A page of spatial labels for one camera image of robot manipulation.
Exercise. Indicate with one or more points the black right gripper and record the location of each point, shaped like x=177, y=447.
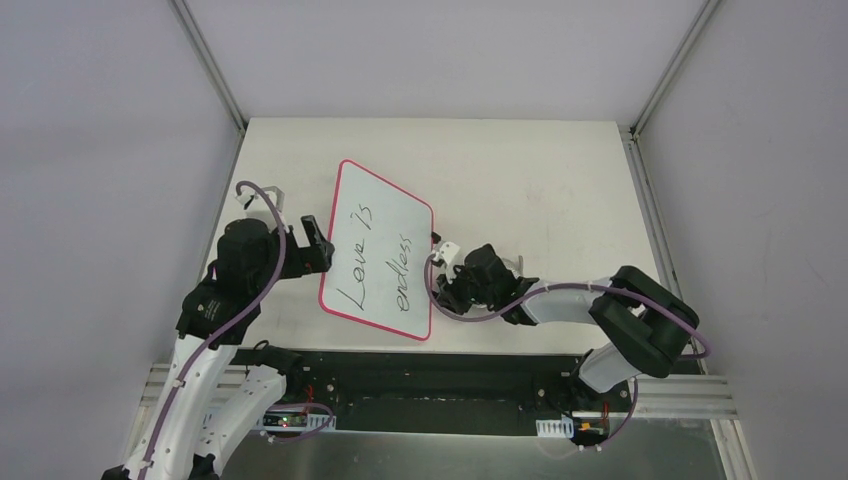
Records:
x=452, y=287

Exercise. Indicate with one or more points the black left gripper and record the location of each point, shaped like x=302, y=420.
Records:
x=303, y=253

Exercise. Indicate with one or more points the pink-framed whiteboard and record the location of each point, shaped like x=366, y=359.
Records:
x=382, y=235

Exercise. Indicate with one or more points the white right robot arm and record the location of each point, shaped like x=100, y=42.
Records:
x=646, y=326

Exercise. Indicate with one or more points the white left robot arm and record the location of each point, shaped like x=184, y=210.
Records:
x=184, y=439

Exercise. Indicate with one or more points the left controller board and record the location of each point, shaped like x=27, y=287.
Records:
x=291, y=423

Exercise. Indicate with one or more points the controller board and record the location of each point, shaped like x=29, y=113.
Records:
x=291, y=423
x=585, y=429

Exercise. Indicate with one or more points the right controller board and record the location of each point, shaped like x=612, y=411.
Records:
x=585, y=429

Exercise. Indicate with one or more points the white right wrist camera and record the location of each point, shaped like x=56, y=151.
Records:
x=445, y=254

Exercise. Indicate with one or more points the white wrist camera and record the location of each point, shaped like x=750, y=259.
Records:
x=268, y=206
x=445, y=254

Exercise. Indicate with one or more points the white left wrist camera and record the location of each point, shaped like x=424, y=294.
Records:
x=268, y=206

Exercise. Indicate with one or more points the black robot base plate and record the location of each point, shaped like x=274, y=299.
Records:
x=452, y=394

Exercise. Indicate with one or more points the aluminium frame rail front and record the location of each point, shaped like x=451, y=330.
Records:
x=679, y=396

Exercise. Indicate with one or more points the aluminium frame post left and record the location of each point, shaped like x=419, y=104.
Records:
x=205, y=56

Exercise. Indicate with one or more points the aluminium frame post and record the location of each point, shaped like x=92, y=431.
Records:
x=680, y=56
x=205, y=56

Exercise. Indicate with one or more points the aluminium frame post right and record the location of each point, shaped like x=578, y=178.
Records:
x=680, y=56

